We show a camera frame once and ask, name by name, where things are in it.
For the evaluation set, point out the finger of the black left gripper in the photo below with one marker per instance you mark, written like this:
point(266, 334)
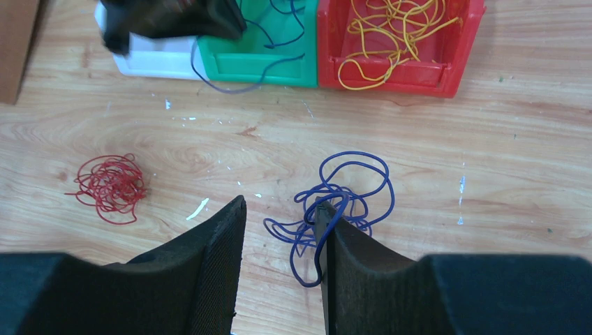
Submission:
point(170, 19)

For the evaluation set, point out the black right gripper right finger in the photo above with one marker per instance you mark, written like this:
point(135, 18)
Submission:
point(368, 288)

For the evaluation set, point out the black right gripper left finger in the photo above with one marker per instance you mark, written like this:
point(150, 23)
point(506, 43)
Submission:
point(187, 285)

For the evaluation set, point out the white plastic bin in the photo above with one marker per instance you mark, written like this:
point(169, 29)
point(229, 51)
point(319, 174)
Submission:
point(164, 57)

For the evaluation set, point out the wooden compartment tray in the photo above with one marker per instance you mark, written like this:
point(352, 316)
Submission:
point(19, 22)

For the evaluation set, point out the green plastic bin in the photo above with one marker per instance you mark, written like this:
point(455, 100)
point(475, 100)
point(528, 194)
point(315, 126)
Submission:
point(279, 46)

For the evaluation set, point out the red plastic bin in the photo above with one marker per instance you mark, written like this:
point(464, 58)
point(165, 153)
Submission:
point(413, 47)

